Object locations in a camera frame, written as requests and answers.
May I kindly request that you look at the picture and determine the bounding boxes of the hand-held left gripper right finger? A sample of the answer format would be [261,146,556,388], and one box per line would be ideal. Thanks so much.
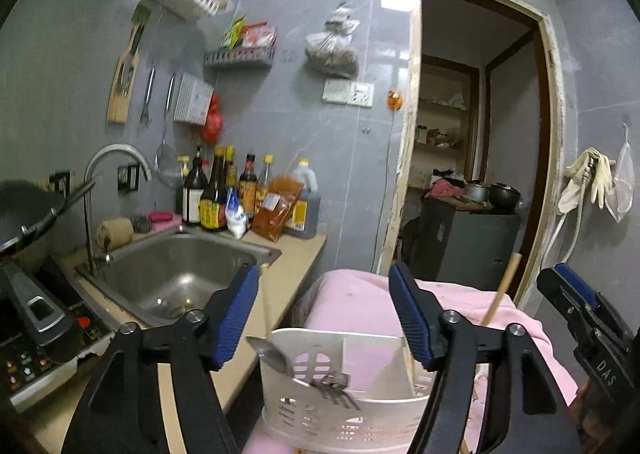
[388,261,583,454]

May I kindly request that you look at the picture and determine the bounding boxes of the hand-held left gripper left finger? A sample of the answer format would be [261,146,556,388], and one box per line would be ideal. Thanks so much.
[60,263,261,454]

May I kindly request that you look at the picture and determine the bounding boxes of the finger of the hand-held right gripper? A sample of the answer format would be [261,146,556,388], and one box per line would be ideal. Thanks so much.
[536,262,603,335]

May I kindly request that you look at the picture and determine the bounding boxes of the metal spoon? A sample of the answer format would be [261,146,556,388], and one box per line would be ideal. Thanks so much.
[246,335,313,387]

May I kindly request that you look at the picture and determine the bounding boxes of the wooden chopstick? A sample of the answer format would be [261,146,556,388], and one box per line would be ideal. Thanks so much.
[480,253,524,327]

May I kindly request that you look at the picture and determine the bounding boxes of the white plastic utensil basket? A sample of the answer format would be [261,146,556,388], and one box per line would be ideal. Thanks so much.
[257,326,488,452]

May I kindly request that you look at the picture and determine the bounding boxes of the person's right hand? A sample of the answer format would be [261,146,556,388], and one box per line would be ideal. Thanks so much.
[570,379,601,435]

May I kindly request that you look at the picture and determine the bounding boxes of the stainless steel sink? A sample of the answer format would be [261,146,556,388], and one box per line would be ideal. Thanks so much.
[75,229,282,329]

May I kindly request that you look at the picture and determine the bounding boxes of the dark grey cabinet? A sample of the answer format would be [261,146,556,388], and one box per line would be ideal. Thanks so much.
[402,196,521,292]

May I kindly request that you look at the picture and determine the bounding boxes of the white salt bag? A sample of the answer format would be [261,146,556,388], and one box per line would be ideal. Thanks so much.
[225,189,250,239]

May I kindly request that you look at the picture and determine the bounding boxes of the soy sauce bottle colourful label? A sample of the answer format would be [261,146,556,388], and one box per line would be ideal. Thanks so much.
[200,145,232,233]

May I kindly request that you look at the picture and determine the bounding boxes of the metal fork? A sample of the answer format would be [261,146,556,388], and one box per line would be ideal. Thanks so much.
[307,370,362,411]

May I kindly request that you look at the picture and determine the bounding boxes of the orange sauce packet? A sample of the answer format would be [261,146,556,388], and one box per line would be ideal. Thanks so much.
[250,175,306,243]

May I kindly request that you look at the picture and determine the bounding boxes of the black pot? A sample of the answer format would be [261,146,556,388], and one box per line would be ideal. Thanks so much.
[487,183,522,209]

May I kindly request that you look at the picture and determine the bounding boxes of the beige rubber gloves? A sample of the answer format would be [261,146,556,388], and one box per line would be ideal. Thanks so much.
[557,148,618,215]

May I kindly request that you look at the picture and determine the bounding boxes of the pink dish cloth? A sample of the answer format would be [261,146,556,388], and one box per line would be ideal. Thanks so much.
[148,212,183,229]

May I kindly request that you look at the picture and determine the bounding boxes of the dark bottle with white label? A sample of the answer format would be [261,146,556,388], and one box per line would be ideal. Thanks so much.
[182,146,210,226]

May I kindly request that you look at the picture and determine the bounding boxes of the white mesh bag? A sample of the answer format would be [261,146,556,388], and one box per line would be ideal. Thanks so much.
[605,126,633,223]

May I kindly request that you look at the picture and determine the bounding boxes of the silver pot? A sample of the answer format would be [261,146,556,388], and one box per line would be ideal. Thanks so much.
[464,181,493,205]

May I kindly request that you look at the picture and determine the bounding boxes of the red cloth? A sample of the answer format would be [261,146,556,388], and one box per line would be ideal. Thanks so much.
[430,178,466,199]

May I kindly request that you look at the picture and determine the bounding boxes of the dark oil jug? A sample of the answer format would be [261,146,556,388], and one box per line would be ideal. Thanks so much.
[284,159,319,239]

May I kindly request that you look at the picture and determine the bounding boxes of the green bottle with yellow cap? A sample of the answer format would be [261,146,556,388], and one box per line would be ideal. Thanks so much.
[175,156,193,215]

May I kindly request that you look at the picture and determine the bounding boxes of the small bottle with yellow cap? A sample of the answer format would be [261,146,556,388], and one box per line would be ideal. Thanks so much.
[256,155,275,207]

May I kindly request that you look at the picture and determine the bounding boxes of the beige loofah sponge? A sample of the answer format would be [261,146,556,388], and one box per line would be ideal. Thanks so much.
[96,218,135,249]

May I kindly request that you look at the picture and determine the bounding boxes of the thin bottle with yellow cap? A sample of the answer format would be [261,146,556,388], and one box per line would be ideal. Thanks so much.
[224,146,238,189]

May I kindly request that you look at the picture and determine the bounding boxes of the hanging metal strainer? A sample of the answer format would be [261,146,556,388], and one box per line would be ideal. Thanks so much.
[154,74,182,185]

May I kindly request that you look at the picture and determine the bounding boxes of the wooden shelf cabinet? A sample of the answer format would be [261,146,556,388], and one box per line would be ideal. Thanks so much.
[412,56,481,185]

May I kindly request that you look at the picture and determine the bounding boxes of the red plastic bag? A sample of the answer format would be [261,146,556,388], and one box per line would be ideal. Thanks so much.
[201,94,222,145]

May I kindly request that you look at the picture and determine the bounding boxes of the dark grey appliance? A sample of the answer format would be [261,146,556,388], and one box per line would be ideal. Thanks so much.
[0,261,76,365]

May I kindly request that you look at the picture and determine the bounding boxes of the curved metal faucet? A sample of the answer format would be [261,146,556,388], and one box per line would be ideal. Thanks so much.
[82,144,153,272]

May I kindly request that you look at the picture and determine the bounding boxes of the induction cooker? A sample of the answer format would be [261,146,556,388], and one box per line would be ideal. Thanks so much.
[0,254,118,415]

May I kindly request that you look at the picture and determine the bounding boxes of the black wok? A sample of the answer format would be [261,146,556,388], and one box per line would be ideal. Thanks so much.
[0,179,96,259]

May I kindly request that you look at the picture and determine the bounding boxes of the clear bag of dried goods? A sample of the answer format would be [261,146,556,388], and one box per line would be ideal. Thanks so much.
[305,4,361,79]

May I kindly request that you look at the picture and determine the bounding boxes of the red snack packet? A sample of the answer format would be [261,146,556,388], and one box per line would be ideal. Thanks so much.
[242,22,277,49]

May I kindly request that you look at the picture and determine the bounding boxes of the green snack packet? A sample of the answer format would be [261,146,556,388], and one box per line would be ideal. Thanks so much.
[221,16,247,49]

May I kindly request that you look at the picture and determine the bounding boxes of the white hose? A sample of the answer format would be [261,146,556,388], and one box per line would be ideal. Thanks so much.
[540,159,596,265]

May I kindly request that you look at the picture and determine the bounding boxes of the white wall holder box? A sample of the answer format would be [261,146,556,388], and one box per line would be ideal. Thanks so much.
[173,72,215,126]

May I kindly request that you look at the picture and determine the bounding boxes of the white wall socket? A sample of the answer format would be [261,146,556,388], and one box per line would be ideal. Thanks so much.
[348,82,375,108]

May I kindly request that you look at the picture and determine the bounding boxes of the wooden door frame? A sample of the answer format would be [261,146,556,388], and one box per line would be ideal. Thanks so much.
[375,0,568,309]

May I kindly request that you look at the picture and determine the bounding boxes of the white wall switch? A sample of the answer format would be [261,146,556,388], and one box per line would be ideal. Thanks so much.
[321,78,351,104]

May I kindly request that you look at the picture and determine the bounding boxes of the grey wall shelf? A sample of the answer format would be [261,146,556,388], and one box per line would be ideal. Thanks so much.
[203,48,276,70]

